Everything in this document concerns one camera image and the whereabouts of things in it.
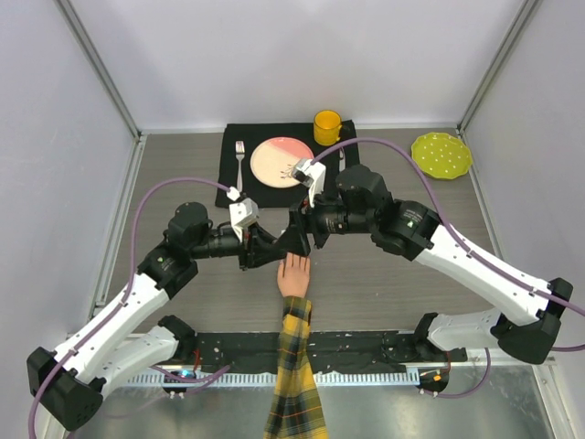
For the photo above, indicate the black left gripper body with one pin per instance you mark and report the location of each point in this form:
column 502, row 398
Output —
column 246, row 255

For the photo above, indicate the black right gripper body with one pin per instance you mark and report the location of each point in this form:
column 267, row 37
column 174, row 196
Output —
column 324, row 221

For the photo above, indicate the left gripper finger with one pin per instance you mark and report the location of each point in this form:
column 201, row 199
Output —
column 262, row 257
column 263, row 240

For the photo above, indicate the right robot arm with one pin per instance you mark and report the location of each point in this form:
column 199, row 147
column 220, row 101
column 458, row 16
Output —
column 525, row 314

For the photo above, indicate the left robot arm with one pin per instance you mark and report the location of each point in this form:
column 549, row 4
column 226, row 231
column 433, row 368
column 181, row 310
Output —
column 72, row 380

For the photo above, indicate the yellow plaid sleeve forearm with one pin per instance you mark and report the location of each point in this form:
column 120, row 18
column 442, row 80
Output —
column 296, row 409

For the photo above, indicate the mannequin hand with painted nails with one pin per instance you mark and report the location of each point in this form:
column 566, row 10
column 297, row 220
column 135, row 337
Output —
column 293, row 276

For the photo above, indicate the silver knife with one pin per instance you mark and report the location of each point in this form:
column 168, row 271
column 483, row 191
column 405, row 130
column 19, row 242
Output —
column 342, row 159

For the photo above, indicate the pink cream plate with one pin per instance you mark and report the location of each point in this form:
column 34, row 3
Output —
column 273, row 160

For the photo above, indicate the yellow mug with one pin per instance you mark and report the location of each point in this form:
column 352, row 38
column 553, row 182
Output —
column 329, row 128

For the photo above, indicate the silver fork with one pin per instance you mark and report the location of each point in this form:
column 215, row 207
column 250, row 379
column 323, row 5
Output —
column 240, row 155

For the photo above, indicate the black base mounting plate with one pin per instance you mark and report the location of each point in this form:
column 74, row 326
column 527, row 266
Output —
column 329, row 351

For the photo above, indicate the green polka dot plate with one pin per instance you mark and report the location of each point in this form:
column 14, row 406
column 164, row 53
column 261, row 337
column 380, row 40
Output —
column 441, row 156

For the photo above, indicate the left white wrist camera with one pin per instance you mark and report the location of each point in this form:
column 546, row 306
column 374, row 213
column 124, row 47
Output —
column 243, row 214

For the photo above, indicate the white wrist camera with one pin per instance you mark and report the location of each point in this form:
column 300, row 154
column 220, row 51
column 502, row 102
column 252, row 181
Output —
column 243, row 214
column 312, row 175

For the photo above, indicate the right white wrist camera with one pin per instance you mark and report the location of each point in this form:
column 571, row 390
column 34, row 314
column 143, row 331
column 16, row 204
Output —
column 312, row 175

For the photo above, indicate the white slotted cable duct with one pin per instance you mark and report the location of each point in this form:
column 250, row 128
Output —
column 410, row 377

